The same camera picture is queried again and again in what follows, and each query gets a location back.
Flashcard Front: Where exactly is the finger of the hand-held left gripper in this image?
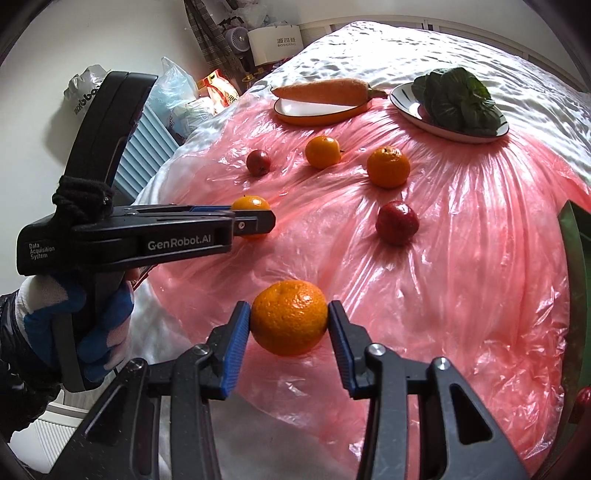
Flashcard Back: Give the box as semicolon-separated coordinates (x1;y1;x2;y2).
191;205;277;239

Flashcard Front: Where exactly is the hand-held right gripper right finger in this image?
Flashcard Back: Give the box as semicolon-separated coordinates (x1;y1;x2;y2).
327;300;532;480

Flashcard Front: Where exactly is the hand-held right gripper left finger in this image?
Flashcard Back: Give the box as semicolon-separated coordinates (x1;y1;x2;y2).
46;300;253;480

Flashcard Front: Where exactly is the large orange mandarin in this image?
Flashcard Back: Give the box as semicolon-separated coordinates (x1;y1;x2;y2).
250;280;330;357

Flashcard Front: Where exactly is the person's left forearm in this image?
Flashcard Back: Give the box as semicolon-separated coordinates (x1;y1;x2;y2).
0;291;63;446

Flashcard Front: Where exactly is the person's left hand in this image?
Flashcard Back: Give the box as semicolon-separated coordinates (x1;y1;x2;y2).
15;272;137;385

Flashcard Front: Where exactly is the black knit cloth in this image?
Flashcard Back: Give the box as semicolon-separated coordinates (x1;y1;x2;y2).
51;174;117;219

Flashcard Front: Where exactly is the small dark red apple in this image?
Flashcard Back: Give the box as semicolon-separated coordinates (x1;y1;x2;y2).
246;148;272;176

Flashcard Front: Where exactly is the small orange mandarin with stem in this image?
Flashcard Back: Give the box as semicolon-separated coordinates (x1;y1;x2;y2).
304;135;345;170

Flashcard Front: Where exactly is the pale blue ribbed radiator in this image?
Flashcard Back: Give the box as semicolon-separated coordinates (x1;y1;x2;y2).
113;110;182;200

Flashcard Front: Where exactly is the orange rimmed white plate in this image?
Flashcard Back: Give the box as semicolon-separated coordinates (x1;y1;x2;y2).
273;94;374;126

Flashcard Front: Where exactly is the orange snack bag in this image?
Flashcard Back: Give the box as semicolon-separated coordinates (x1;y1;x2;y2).
196;69;242;110

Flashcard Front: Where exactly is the pink plastic sheet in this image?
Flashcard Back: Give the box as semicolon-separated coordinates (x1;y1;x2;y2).
135;98;591;472

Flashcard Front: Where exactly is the carrot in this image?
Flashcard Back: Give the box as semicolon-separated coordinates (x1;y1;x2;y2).
270;78;389;103

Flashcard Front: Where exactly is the white printed plastic bag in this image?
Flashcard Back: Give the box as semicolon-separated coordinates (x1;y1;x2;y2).
63;64;110;117

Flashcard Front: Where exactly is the clear bluish plastic bag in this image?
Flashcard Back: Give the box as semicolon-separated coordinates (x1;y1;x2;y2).
147;56;200;112

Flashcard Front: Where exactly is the white paper bag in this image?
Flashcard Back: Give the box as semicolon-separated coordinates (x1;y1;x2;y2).
247;25;304;66

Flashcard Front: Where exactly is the small white fan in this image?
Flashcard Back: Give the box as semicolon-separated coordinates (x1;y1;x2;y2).
221;25;253;52

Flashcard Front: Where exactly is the black rimmed white plate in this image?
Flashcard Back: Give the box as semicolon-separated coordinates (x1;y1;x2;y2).
389;82;510;145

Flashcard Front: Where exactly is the hanging plaid cloth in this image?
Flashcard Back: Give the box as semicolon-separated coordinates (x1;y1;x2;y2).
184;0;246;71

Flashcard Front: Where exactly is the green leafy vegetable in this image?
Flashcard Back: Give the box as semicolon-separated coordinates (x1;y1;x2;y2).
411;67;503;137

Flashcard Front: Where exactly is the dark green board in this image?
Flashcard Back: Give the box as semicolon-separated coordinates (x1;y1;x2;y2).
557;200;591;418

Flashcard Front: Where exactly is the red round object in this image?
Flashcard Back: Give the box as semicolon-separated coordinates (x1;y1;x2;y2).
568;386;591;426

